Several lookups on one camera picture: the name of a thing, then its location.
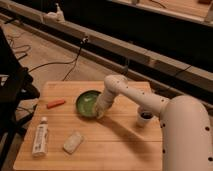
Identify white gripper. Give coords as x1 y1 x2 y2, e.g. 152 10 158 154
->
96 89 116 119

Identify green ceramic bowl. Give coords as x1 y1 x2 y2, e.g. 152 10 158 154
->
76 90 100 118

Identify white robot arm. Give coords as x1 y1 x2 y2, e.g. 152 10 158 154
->
94 75 213 171

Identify white cup with dark liquid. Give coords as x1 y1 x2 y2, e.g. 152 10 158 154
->
137 107 153 127

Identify white sponge block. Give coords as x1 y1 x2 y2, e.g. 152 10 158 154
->
63 131 84 154

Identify orange carrot stick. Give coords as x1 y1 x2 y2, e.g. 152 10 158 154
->
46 99 66 109

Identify white tube with cap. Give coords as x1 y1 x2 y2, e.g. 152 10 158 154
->
32 117 48 157

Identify black chair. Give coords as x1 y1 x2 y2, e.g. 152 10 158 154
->
0 27 40 171

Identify black floor cable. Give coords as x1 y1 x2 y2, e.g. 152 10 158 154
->
27 39 88 82

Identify long metal rail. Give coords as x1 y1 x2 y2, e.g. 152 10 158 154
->
0 0 213 93

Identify white object on rail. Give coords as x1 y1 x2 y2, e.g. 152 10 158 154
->
46 3 65 22

